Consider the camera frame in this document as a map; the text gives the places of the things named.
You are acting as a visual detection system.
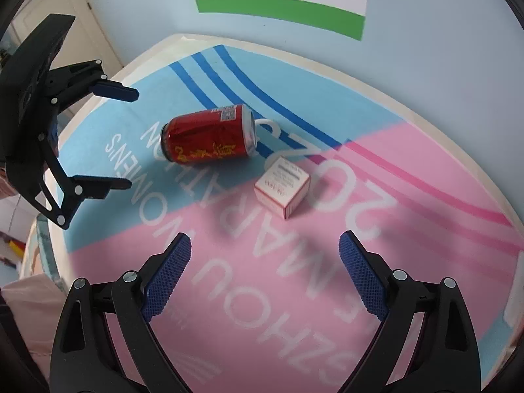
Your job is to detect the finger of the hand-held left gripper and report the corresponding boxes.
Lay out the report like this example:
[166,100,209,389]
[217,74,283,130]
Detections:
[8,135,132,230]
[47,61,140,109]

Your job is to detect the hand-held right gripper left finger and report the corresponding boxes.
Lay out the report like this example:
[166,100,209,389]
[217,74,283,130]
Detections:
[49,233,193,393]

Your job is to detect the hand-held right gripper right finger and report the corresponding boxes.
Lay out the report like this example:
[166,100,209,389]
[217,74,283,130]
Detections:
[338,230,481,393]

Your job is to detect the red drink can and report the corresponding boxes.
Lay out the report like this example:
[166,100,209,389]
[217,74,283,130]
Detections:
[160,103,258,164]

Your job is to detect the small pink box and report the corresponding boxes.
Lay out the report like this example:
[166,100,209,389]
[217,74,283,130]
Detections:
[254,158,311,220]

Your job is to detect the pink and blue printed mat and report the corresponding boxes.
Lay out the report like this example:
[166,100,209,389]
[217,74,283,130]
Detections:
[57,43,514,389]

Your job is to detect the white door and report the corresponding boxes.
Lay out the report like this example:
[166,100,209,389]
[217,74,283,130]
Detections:
[8,0,123,70]

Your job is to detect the pink clothing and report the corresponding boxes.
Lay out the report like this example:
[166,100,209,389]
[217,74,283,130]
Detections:
[2,274,68,361]

